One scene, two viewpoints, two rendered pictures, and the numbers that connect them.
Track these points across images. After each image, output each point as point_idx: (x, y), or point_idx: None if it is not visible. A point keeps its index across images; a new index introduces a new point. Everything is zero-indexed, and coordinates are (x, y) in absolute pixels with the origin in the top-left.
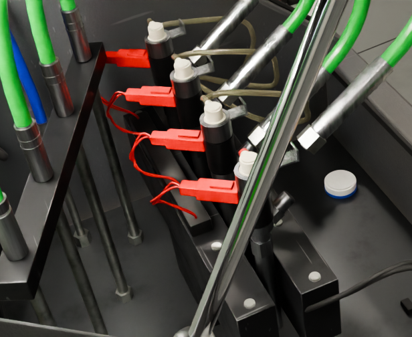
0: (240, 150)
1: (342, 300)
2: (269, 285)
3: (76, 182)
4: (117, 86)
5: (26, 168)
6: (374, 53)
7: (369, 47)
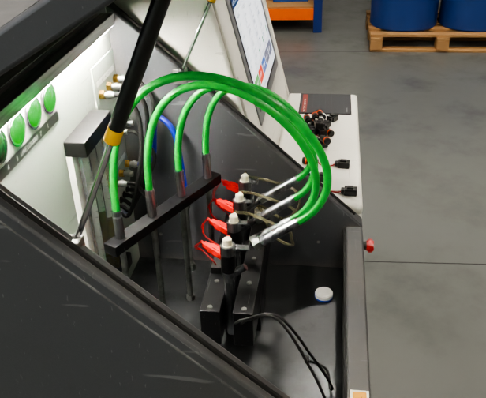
0: (226, 235)
1: (280, 343)
2: (229, 307)
3: (200, 238)
4: (230, 199)
5: (177, 221)
6: None
7: None
